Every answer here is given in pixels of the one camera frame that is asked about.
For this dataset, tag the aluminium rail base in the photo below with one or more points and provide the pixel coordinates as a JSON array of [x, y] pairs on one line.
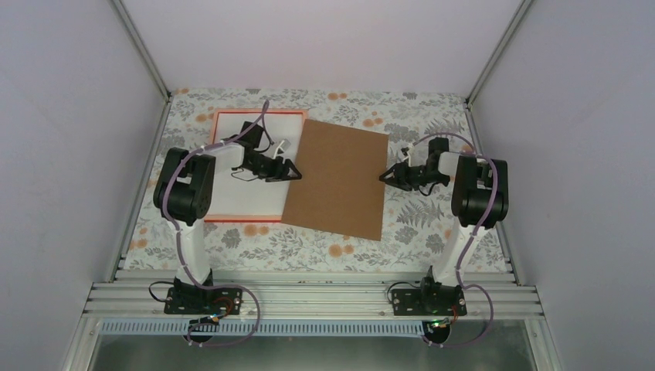
[[306, 295]]

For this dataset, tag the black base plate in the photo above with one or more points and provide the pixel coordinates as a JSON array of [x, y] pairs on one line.
[[226, 301], [444, 302]]

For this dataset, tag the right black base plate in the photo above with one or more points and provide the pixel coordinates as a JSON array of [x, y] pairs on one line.
[[444, 302]]

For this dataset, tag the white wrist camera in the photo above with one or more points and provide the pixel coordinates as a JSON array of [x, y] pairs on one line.
[[281, 148], [407, 154]]

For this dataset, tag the landscape photo print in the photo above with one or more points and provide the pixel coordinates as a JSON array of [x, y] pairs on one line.
[[237, 194]]

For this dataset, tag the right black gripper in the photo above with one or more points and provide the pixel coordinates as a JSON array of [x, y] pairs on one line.
[[401, 178]]

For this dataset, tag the brown backing board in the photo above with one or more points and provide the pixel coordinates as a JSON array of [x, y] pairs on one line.
[[340, 190]]

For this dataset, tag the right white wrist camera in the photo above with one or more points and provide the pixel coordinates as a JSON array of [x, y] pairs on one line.
[[407, 154]]

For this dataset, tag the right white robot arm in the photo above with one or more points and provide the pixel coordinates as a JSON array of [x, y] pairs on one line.
[[480, 200]]

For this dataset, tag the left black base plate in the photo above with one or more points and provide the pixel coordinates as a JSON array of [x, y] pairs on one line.
[[226, 301]]

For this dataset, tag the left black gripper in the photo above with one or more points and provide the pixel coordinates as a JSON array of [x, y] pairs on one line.
[[276, 175]]

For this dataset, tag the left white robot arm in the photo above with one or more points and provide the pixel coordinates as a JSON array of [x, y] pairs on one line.
[[183, 195]]

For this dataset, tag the grey slotted cable duct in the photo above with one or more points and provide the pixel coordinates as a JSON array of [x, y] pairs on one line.
[[267, 327]]

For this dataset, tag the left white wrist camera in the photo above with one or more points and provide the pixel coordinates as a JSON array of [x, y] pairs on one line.
[[281, 148]]

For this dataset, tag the red picture frame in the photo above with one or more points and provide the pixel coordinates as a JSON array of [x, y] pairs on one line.
[[253, 175]]

